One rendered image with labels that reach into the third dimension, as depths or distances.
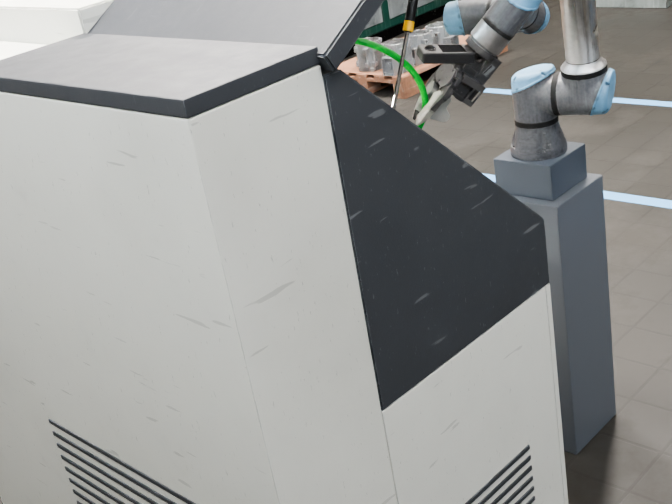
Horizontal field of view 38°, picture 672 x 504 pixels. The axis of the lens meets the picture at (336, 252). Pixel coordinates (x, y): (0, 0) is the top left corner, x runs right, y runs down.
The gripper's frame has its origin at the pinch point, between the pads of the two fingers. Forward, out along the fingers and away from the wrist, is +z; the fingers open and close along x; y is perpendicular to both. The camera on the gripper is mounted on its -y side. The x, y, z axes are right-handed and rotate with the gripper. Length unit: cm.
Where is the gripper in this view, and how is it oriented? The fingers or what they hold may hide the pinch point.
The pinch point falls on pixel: (416, 115)
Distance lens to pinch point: 213.6
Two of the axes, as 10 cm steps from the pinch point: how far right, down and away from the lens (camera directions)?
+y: 7.9, 3.9, 4.7
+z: -5.8, 7.2, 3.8
